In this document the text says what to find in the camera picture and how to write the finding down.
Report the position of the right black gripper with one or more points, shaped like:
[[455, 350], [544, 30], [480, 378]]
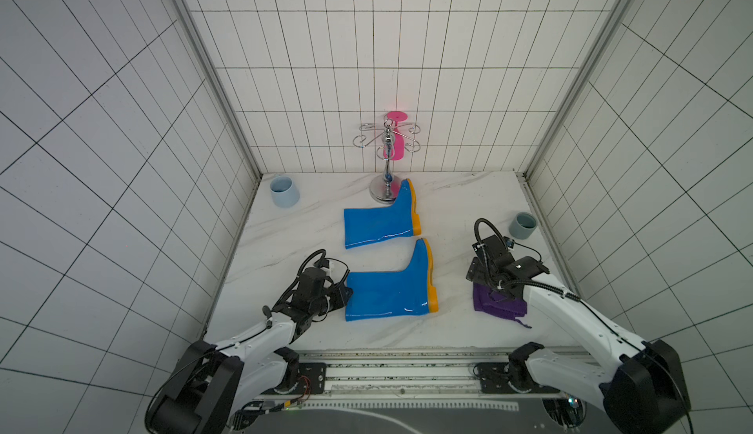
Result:
[[488, 272]]

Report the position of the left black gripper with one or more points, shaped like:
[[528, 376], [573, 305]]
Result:
[[340, 302]]

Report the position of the purple cloth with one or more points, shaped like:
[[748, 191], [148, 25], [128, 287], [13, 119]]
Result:
[[498, 305]]

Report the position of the blue rubber boot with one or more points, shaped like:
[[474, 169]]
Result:
[[387, 294], [363, 227]]

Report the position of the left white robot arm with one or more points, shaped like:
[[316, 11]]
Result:
[[212, 381]]

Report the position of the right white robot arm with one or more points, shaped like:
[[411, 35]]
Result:
[[639, 384]]

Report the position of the grey-green cup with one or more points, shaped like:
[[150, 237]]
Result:
[[522, 226]]

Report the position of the light blue cup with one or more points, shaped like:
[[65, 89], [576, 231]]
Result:
[[284, 192]]

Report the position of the chrome hook stand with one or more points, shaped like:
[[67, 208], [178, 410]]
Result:
[[384, 189]]

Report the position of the pink hanging brush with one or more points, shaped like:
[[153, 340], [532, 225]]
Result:
[[392, 121]]

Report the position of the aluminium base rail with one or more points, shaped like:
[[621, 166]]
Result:
[[413, 374]]

